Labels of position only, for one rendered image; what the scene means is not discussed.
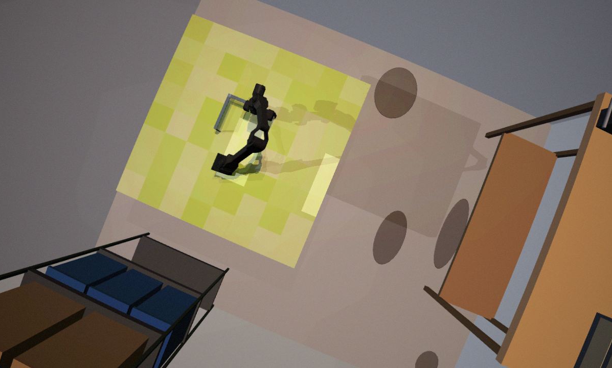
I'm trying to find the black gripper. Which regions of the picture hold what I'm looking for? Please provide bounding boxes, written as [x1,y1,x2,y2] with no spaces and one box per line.
[243,100,275,122]

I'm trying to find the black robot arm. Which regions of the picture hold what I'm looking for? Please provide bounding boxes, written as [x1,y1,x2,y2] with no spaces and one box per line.
[215,83,269,173]

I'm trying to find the clear low glass walls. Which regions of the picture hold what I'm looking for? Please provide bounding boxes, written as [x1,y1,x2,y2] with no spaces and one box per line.
[217,98,244,132]

